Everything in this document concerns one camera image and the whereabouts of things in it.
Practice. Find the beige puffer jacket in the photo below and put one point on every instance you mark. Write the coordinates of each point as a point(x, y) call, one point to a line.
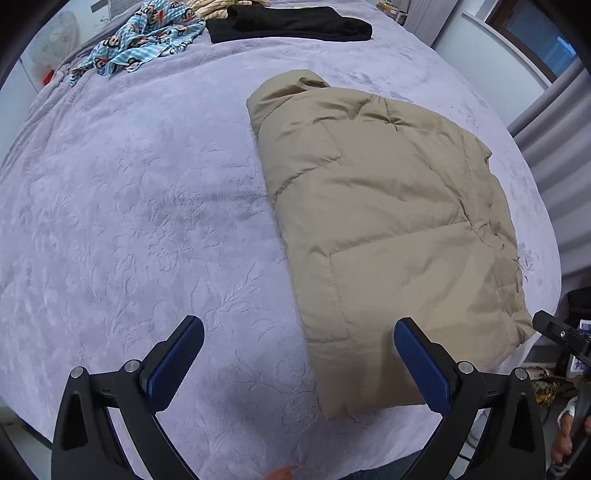
point(383, 207)

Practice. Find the black garment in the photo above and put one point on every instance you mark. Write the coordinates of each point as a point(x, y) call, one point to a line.
point(286, 23)

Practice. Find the dark framed window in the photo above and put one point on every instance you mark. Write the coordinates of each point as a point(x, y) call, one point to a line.
point(531, 32)

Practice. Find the white wardrobe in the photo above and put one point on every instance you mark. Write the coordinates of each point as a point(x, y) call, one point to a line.
point(18, 87)

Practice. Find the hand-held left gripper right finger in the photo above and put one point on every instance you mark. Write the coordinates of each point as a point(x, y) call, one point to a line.
point(422, 364)

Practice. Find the grey curtain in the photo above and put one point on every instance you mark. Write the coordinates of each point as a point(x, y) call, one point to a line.
point(554, 161)

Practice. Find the blue monkey print cloth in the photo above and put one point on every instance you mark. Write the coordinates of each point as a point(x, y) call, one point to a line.
point(138, 39)

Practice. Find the beige striped cloth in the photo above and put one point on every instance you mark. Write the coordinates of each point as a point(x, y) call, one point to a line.
point(207, 7)

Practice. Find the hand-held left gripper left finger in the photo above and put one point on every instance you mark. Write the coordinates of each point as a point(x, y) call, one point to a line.
point(178, 357)

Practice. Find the lavender embossed blanket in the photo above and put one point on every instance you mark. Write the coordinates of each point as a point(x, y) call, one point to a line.
point(138, 207)

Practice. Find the person's right hand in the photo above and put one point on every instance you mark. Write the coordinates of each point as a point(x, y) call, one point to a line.
point(565, 438)

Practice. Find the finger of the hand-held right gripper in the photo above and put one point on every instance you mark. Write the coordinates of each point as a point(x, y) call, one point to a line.
point(554, 330)

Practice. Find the yellow black patterned bag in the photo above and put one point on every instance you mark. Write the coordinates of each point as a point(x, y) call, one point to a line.
point(549, 384)

